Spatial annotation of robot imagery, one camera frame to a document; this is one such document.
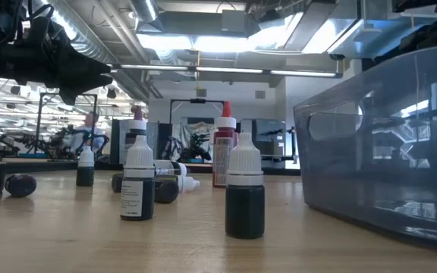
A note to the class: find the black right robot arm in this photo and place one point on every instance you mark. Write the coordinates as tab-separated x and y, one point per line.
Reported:
415	4

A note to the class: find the black ceiling security camera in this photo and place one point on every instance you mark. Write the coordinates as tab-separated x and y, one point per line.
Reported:
337	57

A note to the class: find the black metal frame rig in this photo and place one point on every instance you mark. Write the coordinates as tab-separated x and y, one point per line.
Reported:
85	94
197	101

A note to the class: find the grey wall vent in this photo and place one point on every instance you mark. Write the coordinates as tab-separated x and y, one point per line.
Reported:
201	93
260	95

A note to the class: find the pale crumpled cloth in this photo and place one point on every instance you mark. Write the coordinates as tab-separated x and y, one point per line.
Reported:
188	132

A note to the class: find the large purple-capped food coloring bottle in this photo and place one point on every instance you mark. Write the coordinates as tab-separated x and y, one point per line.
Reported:
139	123

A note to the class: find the black background robot arms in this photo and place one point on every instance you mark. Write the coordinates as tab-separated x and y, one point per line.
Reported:
51	142

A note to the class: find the small dark labelled dropper bottle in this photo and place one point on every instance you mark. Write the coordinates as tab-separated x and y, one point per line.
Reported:
138	163

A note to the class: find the black ceiling spotlight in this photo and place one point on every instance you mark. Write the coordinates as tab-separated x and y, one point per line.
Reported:
15	90
111	93

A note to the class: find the silver ventilation duct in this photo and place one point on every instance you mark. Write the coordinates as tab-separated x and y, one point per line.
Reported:
89	41

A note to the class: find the grey metal cabinet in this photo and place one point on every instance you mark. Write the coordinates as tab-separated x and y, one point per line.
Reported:
269	140

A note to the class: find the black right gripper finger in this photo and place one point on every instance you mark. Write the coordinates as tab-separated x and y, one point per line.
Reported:
395	52

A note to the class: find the grey patterned divider panel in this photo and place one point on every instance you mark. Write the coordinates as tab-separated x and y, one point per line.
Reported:
152	136

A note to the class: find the black metal table frame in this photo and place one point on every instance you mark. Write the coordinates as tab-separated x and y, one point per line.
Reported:
279	171

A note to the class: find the small blue dropper bottle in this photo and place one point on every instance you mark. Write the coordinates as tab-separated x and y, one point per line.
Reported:
245	204

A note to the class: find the small red dropper bottle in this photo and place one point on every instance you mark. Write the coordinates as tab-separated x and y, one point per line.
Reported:
165	191

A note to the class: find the translucent grey plastic bin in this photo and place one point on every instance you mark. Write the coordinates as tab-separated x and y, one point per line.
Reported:
393	151

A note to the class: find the person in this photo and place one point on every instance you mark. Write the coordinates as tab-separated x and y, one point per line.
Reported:
87	136

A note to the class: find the small white-labelled dropper bottle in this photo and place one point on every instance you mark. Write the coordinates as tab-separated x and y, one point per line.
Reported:
167	167

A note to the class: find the long ceiling light strip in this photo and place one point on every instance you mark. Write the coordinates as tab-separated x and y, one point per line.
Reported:
226	70

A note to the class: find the large red-capped food coloring bottle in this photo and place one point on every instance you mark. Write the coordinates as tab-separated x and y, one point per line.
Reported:
224	151

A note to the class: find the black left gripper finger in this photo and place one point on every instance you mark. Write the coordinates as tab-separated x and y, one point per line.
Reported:
85	62
97	80

